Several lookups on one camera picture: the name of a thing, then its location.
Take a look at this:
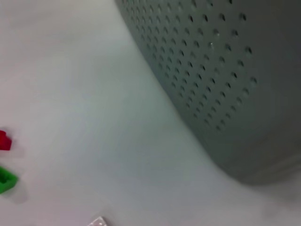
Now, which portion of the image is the green toy brick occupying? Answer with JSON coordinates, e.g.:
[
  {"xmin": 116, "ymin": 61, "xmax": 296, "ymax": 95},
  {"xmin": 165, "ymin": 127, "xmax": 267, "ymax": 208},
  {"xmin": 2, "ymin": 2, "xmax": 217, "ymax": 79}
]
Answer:
[{"xmin": 0, "ymin": 166, "xmax": 19, "ymax": 195}]

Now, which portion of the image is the white toy brick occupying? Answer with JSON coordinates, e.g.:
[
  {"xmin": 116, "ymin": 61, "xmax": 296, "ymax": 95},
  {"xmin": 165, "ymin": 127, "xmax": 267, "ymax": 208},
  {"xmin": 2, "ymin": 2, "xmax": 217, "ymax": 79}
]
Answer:
[{"xmin": 87, "ymin": 216, "xmax": 106, "ymax": 226}]

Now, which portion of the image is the dark red curved toy brick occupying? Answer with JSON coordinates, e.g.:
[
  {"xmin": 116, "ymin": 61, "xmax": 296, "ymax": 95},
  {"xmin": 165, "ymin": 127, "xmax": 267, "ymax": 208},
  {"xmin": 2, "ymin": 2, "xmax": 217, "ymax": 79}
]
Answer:
[{"xmin": 0, "ymin": 129, "xmax": 12, "ymax": 152}]

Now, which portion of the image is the grey-green perforated storage bin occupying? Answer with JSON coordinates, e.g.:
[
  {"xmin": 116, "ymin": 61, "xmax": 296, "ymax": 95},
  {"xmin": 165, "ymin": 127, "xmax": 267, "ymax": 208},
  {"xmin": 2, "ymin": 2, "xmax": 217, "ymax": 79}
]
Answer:
[{"xmin": 114, "ymin": 0, "xmax": 301, "ymax": 186}]

